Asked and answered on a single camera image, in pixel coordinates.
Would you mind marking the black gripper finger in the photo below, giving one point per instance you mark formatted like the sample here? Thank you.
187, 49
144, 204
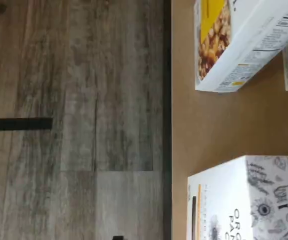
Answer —
117, 238

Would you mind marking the white box yellow strip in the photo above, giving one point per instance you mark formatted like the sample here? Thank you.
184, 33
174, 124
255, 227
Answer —
221, 200

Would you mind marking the black floor tape strip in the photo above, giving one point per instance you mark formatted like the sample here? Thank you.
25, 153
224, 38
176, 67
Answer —
19, 123

